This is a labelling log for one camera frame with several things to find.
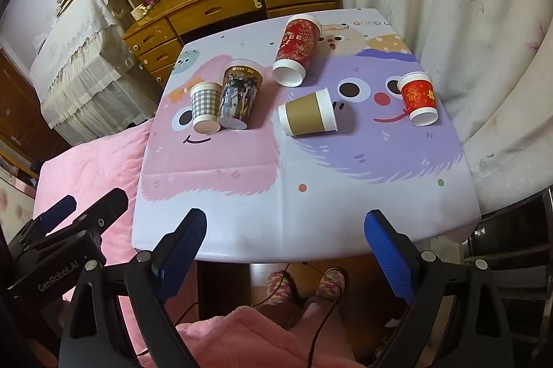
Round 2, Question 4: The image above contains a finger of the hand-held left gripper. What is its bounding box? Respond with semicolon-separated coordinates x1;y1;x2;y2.
43;187;130;250
9;195;77;254

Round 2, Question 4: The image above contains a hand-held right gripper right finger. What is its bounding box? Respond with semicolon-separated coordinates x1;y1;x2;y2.
364;209;513;368

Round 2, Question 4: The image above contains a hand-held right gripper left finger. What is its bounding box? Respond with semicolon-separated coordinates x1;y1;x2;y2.
58;208;208;368

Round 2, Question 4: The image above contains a checkered paper cup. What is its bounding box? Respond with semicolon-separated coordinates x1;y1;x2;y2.
189;82;224;135

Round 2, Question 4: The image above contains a brown paper cup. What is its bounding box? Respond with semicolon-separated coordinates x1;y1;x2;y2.
278;87;338;138

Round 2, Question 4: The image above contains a small red paper cup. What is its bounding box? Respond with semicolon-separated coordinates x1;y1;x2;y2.
396;72;439;127

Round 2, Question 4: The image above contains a dark printed paper cup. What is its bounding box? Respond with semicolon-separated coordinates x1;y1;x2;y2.
217;60;264;131

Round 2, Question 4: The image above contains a tall red paper cup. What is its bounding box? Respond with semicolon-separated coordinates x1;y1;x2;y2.
272;15;323;88

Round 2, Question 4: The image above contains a pink blanket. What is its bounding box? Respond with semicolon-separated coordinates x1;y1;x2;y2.
32;117;204;357

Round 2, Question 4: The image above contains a knitted multicolour slipper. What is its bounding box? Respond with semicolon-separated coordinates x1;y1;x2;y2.
265;271;295;306
317;268;347;302

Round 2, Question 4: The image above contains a cartoon printed tablecloth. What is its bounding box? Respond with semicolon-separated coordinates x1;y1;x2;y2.
130;8;482;264

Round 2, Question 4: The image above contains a dark wooden cabinet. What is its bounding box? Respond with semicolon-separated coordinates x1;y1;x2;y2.
0;48;61;187

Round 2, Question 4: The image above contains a pink fleece robe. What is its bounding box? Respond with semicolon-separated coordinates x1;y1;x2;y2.
175;303;360;368

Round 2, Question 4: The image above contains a white lace cloth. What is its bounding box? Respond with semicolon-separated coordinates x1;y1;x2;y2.
29;0;161;146

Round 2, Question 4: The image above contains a wooden desk with drawers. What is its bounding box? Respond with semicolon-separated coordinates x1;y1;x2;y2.
122;0;342;88

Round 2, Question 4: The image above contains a white floral curtain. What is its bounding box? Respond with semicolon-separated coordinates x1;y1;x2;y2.
313;0;553;217

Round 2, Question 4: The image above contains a black cable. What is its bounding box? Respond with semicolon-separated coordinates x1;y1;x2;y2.
307;277;346;368

